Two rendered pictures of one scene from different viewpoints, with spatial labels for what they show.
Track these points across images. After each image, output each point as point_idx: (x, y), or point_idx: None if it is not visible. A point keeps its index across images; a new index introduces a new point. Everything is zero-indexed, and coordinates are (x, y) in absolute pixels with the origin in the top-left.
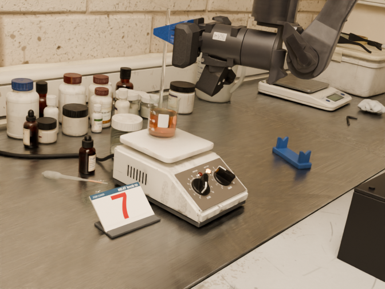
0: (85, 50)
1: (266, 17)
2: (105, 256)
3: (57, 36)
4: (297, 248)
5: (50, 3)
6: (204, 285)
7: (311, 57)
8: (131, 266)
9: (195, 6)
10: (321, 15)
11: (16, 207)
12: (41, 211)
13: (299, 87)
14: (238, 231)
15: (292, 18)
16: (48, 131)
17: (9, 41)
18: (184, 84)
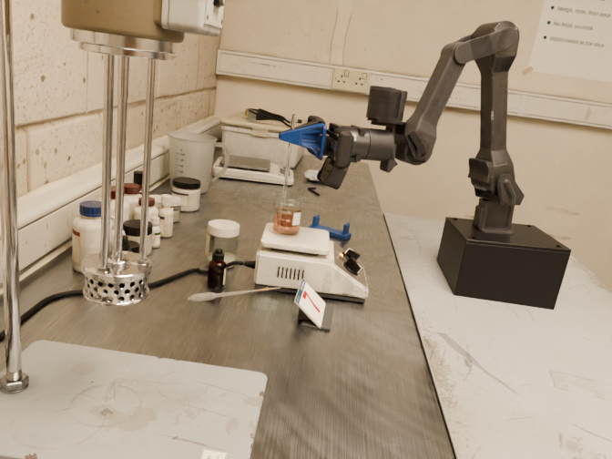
0: (86, 157)
1: (389, 118)
2: (348, 344)
3: (67, 146)
4: (429, 296)
5: (63, 107)
6: (426, 339)
7: (426, 147)
8: (372, 344)
9: None
10: (424, 115)
11: (223, 334)
12: (247, 330)
13: (257, 167)
14: (386, 297)
15: (402, 117)
16: None
17: (35, 158)
18: (188, 179)
